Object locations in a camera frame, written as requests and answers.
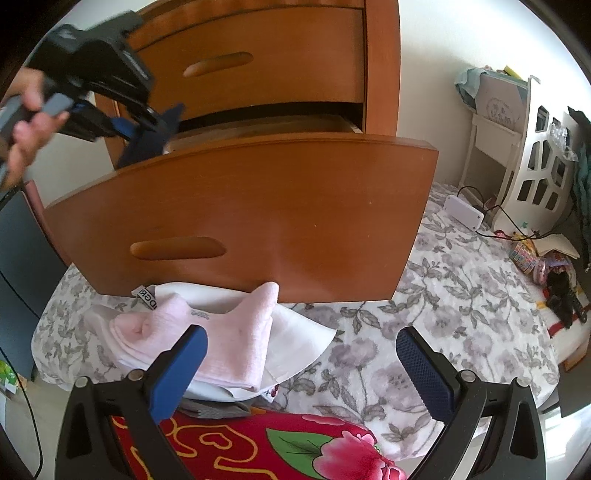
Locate green package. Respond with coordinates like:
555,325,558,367
0,360,19,393

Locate pink rolled mat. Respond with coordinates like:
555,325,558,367
23,180,47,215

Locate colourful toy pile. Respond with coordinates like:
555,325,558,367
508,233,580,287

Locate white cloth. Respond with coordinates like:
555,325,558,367
92,281,338,400

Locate black cable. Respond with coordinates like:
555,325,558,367
455,186,541,241

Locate grey floral blanket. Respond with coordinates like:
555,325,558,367
30,182,561,462

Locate small white desk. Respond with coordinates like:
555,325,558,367
459,69,529,190

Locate navy cloth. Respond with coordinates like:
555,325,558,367
116,104,186,169

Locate wooden nightstand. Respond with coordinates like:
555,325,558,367
104,0,400,139

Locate red floral pillow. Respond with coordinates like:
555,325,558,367
111,408,407,480

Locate teal jacket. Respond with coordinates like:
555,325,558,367
568,106,591,273

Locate pink socks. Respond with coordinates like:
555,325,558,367
111,281,281,393

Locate white power box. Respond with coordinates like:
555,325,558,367
444,195,485,229

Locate grey knit cloth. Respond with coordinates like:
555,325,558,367
178,397,252,418

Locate plain wooden drawer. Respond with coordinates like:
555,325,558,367
117,7,368,132

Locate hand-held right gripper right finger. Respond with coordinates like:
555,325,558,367
396,326,547,480

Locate black toy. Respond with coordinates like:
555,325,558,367
547,272,591,328

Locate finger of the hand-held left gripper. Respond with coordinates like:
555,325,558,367
95,87,175,138
59,102,140,143

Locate person's left hand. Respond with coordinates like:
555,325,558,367
4,67,71,191

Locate dark blue-grey panel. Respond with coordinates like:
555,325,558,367
0,189,70,381

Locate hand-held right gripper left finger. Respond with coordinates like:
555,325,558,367
54,324,209,480

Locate teal cloth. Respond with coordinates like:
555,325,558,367
455,68,485,109

